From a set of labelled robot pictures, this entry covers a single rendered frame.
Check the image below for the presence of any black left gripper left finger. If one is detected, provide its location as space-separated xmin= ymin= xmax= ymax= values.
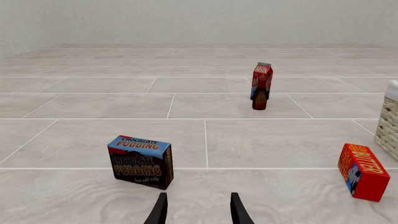
xmin=143 ymin=192 xmax=169 ymax=224

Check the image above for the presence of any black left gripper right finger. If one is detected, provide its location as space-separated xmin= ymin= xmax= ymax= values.
xmin=230 ymin=192 xmax=256 ymax=224

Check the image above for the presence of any dark brown sauce bottle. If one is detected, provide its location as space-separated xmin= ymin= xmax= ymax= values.
xmin=252 ymin=86 xmax=268 ymax=111

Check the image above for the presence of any white woven basket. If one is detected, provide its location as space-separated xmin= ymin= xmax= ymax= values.
xmin=374 ymin=80 xmax=398 ymax=161

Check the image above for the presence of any chocolate pudding box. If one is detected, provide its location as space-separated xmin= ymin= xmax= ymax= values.
xmin=107 ymin=134 xmax=175 ymax=190

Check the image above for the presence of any red butter box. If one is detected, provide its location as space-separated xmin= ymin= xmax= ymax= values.
xmin=337 ymin=142 xmax=391 ymax=203

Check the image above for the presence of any red milk carton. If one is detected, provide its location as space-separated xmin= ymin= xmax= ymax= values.
xmin=250 ymin=62 xmax=274 ymax=101

